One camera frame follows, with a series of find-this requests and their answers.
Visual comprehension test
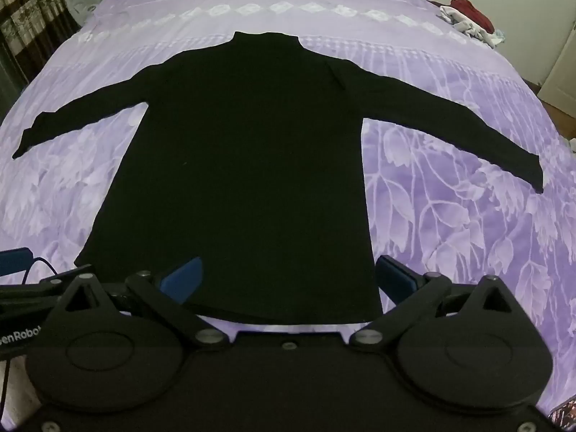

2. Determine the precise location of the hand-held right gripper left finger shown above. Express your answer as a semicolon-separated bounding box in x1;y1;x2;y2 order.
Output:
56;256;231;350

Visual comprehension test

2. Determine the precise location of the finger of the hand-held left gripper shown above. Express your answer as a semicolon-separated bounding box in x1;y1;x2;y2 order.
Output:
0;278;68;321
0;247;37;278

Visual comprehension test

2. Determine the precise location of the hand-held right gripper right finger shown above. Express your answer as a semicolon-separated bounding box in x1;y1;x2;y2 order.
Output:
350;254;529;350

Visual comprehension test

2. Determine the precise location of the black long-sleeve sweater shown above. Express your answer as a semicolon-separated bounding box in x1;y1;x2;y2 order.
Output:
13;31;544;325

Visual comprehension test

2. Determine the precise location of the purple floral bedsheet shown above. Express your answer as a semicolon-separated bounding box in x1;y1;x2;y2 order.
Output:
0;0;576;419

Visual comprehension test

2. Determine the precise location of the brown striped curtain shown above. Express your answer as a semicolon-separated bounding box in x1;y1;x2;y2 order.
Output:
0;0;82;100

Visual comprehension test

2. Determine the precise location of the cream door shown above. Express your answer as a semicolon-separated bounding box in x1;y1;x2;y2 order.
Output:
537;22;576;120

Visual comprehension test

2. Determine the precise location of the white crumpled cloth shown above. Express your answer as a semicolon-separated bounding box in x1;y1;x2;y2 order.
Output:
438;4;505;49

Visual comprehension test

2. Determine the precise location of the red cloth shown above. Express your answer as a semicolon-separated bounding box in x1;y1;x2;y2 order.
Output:
450;0;496;36

